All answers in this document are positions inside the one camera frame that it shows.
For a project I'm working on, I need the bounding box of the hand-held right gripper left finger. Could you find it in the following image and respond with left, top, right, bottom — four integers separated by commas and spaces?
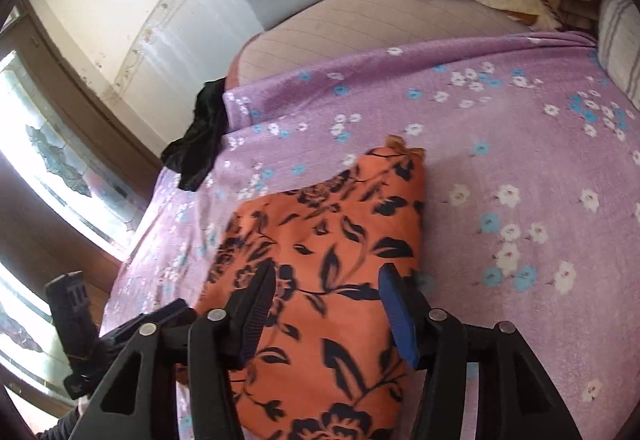
67, 262, 277, 440

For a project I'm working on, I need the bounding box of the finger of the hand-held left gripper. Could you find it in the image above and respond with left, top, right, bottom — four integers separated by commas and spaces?
97, 298, 197, 352

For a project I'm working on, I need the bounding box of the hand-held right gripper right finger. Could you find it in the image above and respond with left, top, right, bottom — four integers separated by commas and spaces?
378, 264, 583, 440

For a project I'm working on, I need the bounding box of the orange black floral garment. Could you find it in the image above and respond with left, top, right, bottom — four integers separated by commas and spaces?
175, 134, 429, 440

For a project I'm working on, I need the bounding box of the person's left forearm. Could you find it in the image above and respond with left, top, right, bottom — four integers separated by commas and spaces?
34, 406, 85, 440

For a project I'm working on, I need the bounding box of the frosted glass window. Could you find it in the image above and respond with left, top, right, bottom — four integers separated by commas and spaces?
0, 47, 138, 403

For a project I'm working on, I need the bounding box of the black cloth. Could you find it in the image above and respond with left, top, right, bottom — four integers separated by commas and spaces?
160, 80, 232, 193

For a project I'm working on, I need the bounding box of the purple floral bedsheet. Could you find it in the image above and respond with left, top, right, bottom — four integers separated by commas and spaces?
107, 31, 640, 440

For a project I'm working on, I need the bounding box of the beige mattress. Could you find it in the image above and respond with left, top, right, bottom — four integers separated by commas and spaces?
224, 0, 598, 91

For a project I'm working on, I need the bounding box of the striped patterned pillow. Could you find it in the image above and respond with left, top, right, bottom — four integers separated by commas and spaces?
596, 0, 640, 107

